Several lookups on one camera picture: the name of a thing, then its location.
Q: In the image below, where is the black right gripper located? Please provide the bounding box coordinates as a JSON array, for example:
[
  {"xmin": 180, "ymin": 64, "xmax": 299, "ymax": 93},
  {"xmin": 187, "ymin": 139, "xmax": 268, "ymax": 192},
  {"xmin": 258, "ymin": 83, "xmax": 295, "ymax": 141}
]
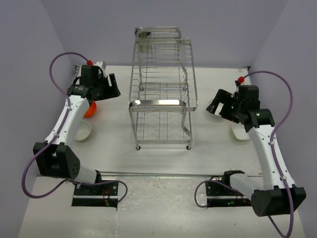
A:
[{"xmin": 207, "ymin": 89, "xmax": 245, "ymax": 124}]

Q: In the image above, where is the orange plastic bowl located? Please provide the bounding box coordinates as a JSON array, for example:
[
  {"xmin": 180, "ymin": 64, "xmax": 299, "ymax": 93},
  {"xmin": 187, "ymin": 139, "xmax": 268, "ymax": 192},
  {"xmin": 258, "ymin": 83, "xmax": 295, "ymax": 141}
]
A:
[{"xmin": 83, "ymin": 101, "xmax": 97, "ymax": 118}]

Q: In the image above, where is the green ribbed bowl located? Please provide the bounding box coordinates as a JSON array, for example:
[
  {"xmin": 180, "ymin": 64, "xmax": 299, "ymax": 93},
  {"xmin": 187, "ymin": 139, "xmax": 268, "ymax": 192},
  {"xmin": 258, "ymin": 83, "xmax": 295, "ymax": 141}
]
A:
[{"xmin": 232, "ymin": 123, "xmax": 250, "ymax": 141}]

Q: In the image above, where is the beige ceramic bowl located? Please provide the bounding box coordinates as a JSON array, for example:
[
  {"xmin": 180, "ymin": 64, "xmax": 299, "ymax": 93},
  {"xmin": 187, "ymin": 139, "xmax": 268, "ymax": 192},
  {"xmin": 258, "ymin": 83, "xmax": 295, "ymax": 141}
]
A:
[{"xmin": 74, "ymin": 120, "xmax": 92, "ymax": 142}]

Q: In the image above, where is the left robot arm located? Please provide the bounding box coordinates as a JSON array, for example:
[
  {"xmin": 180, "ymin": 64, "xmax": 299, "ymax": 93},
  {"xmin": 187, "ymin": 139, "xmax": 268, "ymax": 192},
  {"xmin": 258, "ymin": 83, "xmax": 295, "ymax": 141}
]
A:
[{"xmin": 33, "ymin": 61, "xmax": 121, "ymax": 195}]

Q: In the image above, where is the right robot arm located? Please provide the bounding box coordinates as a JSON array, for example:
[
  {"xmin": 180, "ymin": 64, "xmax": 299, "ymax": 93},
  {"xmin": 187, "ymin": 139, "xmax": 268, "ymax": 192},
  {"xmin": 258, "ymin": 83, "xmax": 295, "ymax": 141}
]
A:
[{"xmin": 206, "ymin": 85, "xmax": 307, "ymax": 217}]

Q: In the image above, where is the perforated metal cutlery holder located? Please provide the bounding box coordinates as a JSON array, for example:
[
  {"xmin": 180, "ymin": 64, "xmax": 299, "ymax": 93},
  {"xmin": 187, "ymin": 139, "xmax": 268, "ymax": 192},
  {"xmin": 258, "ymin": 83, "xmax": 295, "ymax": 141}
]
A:
[{"xmin": 138, "ymin": 32, "xmax": 151, "ymax": 53}]

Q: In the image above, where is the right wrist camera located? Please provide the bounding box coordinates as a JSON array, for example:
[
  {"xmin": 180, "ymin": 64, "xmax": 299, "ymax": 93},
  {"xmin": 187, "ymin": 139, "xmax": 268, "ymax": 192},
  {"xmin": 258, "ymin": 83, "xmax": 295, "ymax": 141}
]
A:
[{"xmin": 231, "ymin": 82, "xmax": 241, "ymax": 98}]

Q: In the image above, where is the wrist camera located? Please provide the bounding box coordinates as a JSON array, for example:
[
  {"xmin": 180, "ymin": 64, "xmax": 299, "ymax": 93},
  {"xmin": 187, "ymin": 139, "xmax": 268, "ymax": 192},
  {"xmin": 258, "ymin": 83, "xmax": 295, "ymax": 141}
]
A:
[
  {"xmin": 231, "ymin": 82, "xmax": 241, "ymax": 98},
  {"xmin": 93, "ymin": 60, "xmax": 106, "ymax": 76}
]

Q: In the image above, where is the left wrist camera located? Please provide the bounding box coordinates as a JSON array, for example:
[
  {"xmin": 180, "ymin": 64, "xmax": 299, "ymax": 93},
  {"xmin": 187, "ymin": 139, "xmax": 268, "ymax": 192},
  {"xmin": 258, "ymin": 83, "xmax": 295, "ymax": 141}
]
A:
[{"xmin": 93, "ymin": 60, "xmax": 106, "ymax": 76}]

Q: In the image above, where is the metal wire dish rack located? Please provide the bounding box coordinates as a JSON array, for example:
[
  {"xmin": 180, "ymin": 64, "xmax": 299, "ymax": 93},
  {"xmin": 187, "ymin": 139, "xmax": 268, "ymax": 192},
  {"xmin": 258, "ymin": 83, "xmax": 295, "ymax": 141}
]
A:
[{"xmin": 128, "ymin": 26, "xmax": 198, "ymax": 150}]

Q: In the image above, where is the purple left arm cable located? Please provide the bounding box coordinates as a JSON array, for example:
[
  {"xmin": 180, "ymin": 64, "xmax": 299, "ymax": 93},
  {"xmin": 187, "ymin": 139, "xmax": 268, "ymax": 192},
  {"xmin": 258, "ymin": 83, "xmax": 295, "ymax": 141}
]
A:
[{"xmin": 21, "ymin": 52, "xmax": 128, "ymax": 204}]

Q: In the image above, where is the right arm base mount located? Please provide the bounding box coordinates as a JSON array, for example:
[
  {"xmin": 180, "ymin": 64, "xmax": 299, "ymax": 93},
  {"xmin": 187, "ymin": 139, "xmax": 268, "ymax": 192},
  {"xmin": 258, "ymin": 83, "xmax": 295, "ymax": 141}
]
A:
[{"xmin": 206, "ymin": 170, "xmax": 252, "ymax": 208}]

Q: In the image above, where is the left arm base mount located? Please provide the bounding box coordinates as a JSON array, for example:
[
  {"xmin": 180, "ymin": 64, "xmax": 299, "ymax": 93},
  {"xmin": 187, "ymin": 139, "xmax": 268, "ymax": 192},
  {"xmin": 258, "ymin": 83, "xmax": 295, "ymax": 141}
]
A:
[{"xmin": 71, "ymin": 182, "xmax": 119, "ymax": 208}]

